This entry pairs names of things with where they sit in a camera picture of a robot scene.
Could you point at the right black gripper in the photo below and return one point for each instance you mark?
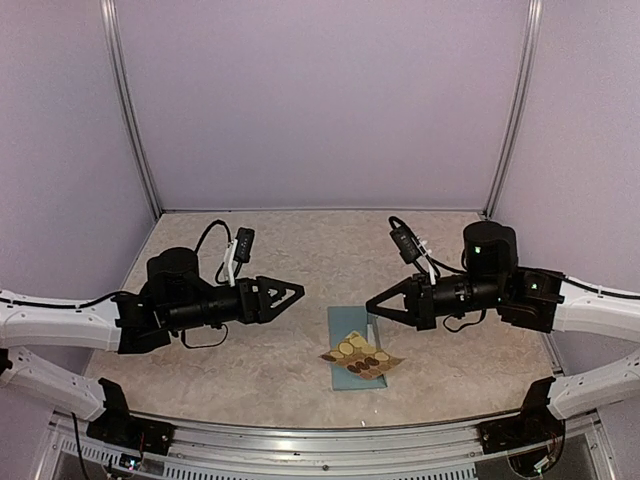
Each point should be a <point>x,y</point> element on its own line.
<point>424,318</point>

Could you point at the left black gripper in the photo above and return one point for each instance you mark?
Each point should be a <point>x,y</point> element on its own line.
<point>259,312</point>

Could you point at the blue envelope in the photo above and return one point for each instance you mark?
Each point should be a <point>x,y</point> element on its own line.
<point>342,320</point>

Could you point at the yellow paper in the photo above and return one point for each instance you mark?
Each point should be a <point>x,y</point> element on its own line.
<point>356,355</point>

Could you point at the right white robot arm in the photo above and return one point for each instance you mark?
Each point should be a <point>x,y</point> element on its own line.
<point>542,300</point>

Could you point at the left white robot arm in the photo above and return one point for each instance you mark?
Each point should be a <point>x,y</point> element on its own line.
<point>174,300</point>

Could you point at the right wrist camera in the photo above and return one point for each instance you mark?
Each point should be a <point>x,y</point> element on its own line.
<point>405,241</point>

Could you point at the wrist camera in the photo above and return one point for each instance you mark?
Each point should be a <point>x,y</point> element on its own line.
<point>405,241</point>
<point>244,242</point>

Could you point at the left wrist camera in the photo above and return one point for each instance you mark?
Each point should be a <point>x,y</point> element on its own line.
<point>244,242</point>

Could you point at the aluminium front rail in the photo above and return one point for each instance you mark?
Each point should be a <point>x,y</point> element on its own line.
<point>201,450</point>

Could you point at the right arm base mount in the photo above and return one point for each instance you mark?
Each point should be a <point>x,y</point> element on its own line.
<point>526,428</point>

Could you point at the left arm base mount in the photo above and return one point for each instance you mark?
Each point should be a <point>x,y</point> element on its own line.
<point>131,432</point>

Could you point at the right aluminium corner post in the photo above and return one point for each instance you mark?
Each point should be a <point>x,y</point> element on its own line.
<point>517,106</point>

